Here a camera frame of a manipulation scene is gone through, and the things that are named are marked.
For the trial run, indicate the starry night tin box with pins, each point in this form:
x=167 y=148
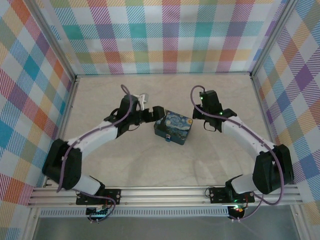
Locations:
x=175 y=126

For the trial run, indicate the small blue padlock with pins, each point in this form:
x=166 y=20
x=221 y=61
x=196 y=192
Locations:
x=168 y=138

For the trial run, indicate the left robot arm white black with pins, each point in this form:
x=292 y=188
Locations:
x=95 y=132

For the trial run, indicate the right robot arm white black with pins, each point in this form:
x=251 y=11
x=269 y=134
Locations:
x=247 y=136

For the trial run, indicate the left controller circuit board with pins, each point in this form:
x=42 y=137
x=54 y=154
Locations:
x=98 y=211

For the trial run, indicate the controller circuit board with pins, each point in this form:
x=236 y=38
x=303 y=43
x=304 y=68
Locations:
x=237 y=208
x=98 y=211

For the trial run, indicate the right controller circuit board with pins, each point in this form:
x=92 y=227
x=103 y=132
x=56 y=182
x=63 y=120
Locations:
x=237 y=208

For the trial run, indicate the grey metal sheet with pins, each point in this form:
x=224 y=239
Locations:
x=162 y=228

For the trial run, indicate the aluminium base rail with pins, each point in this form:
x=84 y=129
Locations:
x=162 y=196

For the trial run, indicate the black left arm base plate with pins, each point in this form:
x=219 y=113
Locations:
x=113 y=196

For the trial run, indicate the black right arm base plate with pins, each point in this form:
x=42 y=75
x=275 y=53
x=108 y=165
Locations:
x=217 y=195

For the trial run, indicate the aluminium right frame post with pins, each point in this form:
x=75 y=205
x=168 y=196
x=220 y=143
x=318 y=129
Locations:
x=275 y=35

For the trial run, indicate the aluminium frame post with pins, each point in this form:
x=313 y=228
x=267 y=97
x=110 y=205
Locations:
x=53 y=37
x=275 y=35

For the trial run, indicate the aluminium left frame post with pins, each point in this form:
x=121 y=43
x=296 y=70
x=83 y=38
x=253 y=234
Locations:
x=53 y=37

